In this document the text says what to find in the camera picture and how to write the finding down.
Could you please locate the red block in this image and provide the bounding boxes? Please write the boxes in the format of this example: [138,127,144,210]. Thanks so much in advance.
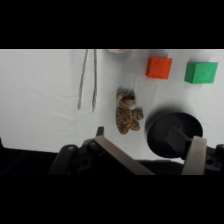
[145,56,174,80]

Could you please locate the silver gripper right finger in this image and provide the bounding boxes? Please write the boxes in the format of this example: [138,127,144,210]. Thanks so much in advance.
[180,135,208,176]

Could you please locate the metal tongs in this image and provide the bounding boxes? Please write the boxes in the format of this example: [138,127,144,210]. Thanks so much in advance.
[77,49,98,114]

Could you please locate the tiger plush toy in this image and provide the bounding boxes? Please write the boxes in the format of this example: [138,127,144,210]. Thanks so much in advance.
[114,92,145,136]

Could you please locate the black bowl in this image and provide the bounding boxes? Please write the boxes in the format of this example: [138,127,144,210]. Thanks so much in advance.
[145,106,204,160]

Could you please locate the green block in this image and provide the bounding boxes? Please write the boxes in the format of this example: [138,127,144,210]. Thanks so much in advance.
[184,61,219,85]

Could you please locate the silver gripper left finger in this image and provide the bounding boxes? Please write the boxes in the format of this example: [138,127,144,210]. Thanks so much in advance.
[93,134,156,176]

